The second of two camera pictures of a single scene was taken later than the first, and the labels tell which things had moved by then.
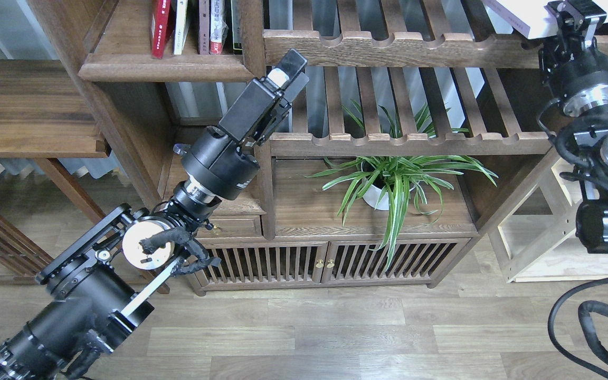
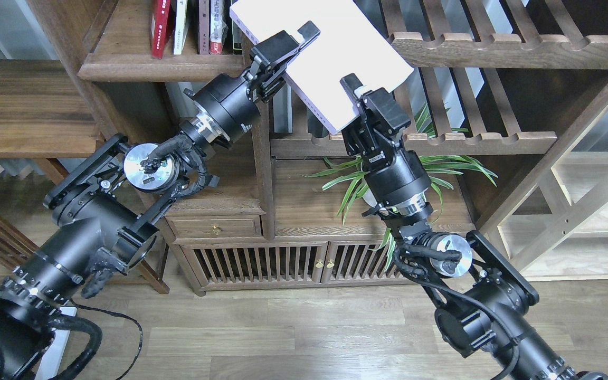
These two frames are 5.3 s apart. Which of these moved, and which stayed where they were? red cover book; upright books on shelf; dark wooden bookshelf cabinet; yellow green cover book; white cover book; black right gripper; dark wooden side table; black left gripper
Moved: white cover book; black right gripper; black left gripper
Stayed: yellow green cover book; dark wooden bookshelf cabinet; upright books on shelf; dark wooden side table; red cover book
